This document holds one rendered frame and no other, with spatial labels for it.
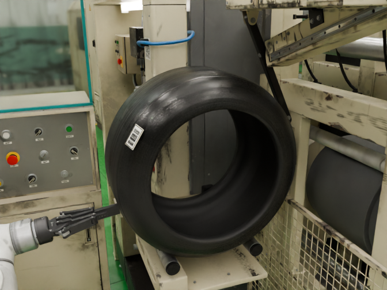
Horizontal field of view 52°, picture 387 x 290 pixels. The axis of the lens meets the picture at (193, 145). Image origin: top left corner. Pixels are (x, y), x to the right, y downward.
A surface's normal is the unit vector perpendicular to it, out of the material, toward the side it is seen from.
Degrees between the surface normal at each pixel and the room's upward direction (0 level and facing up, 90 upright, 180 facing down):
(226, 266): 0
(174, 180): 90
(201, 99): 80
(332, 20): 90
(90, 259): 90
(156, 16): 90
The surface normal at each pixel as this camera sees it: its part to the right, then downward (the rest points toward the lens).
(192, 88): 0.05, -0.47
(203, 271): -0.01, -0.95
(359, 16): -0.94, 0.11
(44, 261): 0.33, 0.29
